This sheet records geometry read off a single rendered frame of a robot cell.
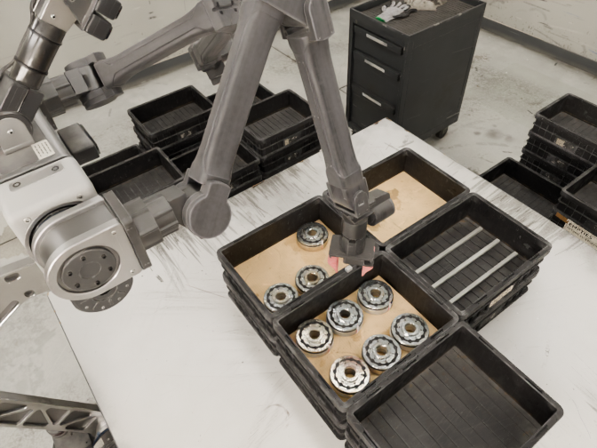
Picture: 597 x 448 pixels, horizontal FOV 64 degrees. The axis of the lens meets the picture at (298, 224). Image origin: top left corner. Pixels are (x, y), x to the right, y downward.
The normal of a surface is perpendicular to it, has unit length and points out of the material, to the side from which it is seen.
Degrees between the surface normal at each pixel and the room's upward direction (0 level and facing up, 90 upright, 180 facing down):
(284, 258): 0
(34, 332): 0
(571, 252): 0
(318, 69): 72
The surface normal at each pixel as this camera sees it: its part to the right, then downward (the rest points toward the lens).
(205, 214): 0.56, 0.32
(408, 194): -0.04, -0.68
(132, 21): 0.60, 0.57
